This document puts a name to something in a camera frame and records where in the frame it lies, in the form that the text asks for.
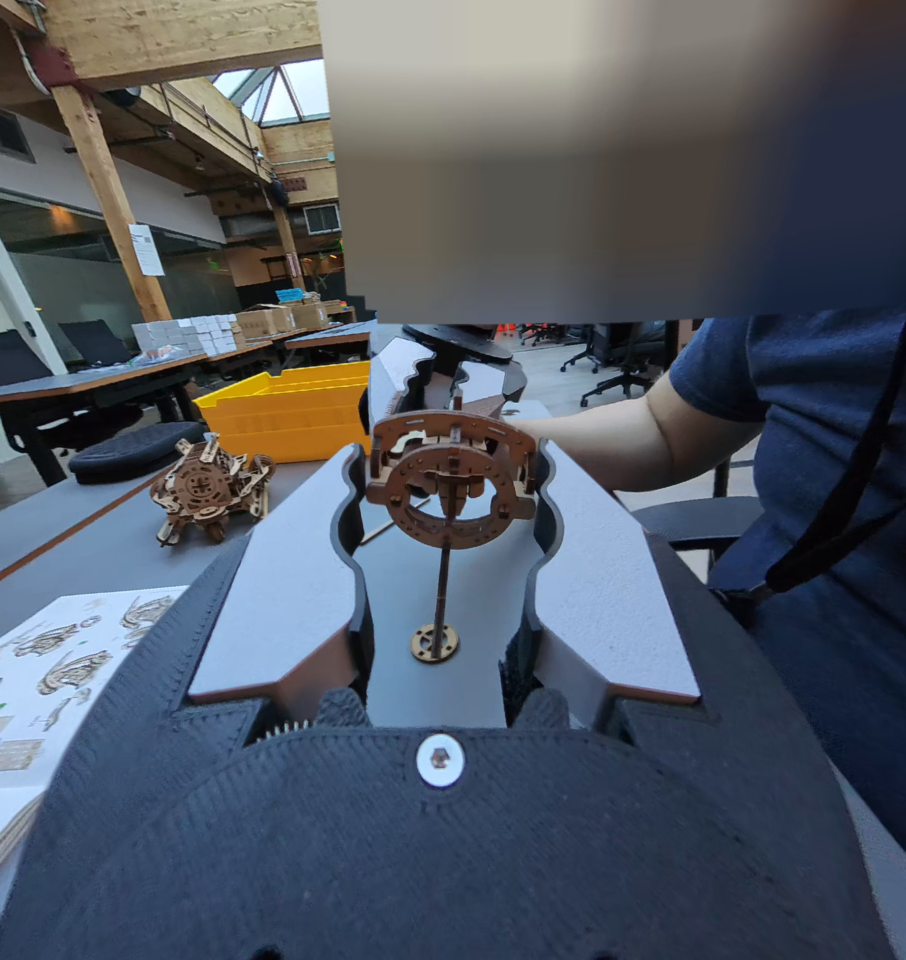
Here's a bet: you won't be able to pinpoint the wooden ring model assembly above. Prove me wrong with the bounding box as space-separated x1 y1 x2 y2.
364 408 538 552

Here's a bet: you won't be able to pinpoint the paper notice on post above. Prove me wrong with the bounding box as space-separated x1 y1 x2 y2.
128 222 166 278

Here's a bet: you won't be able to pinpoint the stack of white boxes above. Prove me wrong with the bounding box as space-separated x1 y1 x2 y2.
132 315 246 358

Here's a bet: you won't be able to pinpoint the white instruction booklet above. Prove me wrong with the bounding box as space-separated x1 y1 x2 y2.
0 586 188 894

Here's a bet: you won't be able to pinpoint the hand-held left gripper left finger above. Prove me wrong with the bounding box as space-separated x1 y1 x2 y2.
187 444 377 706

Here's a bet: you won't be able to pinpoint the wooden post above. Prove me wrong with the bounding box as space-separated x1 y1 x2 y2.
48 82 175 325

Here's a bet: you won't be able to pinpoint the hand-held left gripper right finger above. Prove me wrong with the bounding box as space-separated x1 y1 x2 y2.
522 439 703 730

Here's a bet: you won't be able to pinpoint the stack of yellow plastic bins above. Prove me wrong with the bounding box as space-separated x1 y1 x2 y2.
194 360 372 465

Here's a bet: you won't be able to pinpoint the wooden axle rod with ring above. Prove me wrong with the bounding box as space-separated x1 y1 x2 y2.
410 546 460 666

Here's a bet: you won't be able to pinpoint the person's right forearm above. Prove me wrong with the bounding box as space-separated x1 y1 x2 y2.
507 367 769 496

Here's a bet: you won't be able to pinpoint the dark desk with wood edge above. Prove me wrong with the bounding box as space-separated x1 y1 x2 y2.
0 352 210 485

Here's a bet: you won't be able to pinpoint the black lanyard strap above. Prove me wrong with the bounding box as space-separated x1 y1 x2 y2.
764 301 906 595

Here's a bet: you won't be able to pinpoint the person's black chair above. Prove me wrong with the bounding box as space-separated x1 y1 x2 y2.
631 435 771 579

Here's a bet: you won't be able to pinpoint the wooden submarine model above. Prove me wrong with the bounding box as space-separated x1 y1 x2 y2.
150 433 276 547

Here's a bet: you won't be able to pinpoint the black mesh chair armrest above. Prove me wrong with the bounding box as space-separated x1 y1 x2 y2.
68 421 208 486

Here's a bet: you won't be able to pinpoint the brown cardboard boxes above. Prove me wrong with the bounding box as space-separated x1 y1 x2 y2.
235 302 331 340

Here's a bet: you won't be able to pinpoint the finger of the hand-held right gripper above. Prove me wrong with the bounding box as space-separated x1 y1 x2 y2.
456 360 505 420
359 336 438 432

